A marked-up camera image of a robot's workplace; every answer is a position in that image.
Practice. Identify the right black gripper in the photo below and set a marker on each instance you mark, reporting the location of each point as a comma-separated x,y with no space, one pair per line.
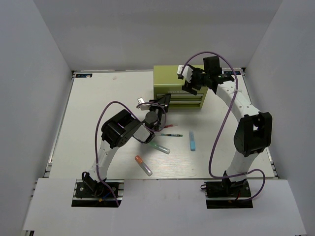
188,87

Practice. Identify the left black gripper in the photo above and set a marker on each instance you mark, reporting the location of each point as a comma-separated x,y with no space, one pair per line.
164,100

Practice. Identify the green metal drawer toolbox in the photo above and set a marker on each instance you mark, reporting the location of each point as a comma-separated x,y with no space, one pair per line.
166,82

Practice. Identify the blue highlighter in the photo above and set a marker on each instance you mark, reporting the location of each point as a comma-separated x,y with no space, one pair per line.
192,141

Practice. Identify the orange cap highlighter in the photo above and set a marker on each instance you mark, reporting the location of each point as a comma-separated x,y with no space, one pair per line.
143,166

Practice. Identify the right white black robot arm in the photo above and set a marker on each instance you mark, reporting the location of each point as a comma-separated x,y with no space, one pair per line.
253,133

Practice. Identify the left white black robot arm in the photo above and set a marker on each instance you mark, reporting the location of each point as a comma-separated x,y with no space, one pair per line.
118,130

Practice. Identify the red refill pen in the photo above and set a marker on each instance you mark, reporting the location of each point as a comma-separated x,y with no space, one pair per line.
170,125

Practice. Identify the green refill pen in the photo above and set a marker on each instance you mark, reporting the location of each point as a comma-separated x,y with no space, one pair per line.
171,135

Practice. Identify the green cap highlighter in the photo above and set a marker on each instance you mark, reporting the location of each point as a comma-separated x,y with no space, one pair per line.
159,148

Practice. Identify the right corner label sticker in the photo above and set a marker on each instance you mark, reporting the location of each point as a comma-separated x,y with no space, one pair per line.
231,73

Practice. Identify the corner label sticker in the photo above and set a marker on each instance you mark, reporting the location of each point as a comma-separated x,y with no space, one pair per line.
231,73
86,75

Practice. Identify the left corner label sticker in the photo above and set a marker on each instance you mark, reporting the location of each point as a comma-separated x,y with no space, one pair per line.
86,75

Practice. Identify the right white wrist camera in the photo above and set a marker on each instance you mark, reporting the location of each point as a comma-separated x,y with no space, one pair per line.
185,72

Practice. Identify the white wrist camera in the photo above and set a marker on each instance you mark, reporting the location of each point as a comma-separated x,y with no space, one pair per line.
142,105
185,72

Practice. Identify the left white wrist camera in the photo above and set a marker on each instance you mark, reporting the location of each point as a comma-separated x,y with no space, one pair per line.
142,105

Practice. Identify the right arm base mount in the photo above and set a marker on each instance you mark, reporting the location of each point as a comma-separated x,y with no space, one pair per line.
223,195

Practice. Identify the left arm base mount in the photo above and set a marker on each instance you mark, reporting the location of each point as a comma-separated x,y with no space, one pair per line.
83,196

